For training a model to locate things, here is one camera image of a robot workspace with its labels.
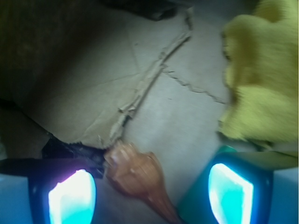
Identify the brown paper bag tray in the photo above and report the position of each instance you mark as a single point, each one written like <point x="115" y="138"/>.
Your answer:
<point x="92" y="72"/>

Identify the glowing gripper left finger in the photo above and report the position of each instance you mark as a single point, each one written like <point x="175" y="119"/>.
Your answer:
<point x="47" y="191"/>

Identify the orange spiral seashell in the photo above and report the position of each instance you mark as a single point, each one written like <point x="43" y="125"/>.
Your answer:
<point x="140" y="175"/>

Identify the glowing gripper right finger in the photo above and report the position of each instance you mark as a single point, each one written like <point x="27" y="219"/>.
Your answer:
<point x="249" y="188"/>

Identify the green rectangular block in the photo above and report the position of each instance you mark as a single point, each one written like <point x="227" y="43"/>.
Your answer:
<point x="198" y="196"/>

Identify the yellow cloth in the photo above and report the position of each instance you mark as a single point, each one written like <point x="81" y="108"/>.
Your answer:
<point x="262" y="75"/>

